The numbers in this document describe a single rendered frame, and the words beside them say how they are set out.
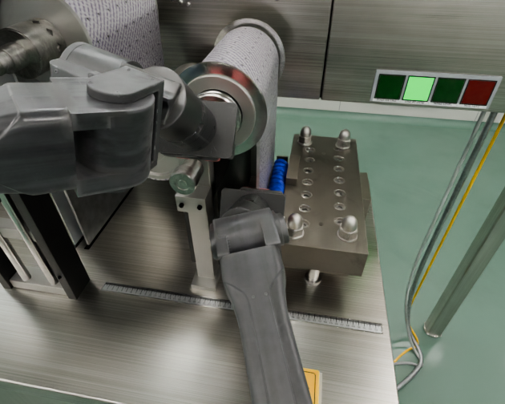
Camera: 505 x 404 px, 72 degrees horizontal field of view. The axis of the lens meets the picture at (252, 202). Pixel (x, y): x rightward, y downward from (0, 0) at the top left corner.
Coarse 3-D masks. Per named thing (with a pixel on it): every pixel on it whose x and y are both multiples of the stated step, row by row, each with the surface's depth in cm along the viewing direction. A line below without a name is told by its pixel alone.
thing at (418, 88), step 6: (414, 78) 74; (420, 78) 74; (426, 78) 73; (432, 78) 73; (408, 84) 75; (414, 84) 75; (420, 84) 74; (426, 84) 74; (408, 90) 76; (414, 90) 75; (420, 90) 75; (426, 90) 75; (408, 96) 76; (414, 96) 76; (420, 96) 76; (426, 96) 76
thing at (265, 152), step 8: (272, 112) 66; (272, 120) 68; (272, 128) 70; (264, 136) 58; (272, 136) 72; (264, 144) 59; (272, 144) 74; (264, 152) 61; (272, 152) 76; (264, 160) 62; (272, 160) 78; (264, 168) 64; (272, 168) 80; (264, 176) 65; (264, 184) 67
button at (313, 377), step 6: (306, 372) 54; (312, 372) 54; (318, 372) 55; (306, 378) 54; (312, 378) 54; (318, 378) 54; (312, 384) 53; (318, 384) 53; (312, 390) 52; (318, 390) 52; (312, 396) 52; (318, 396) 52; (318, 402) 51
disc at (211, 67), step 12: (192, 72) 48; (204, 72) 48; (216, 72) 47; (228, 72) 47; (240, 72) 47; (240, 84) 48; (252, 84) 48; (252, 96) 49; (264, 108) 50; (264, 120) 51; (252, 132) 52; (240, 144) 54; (252, 144) 54
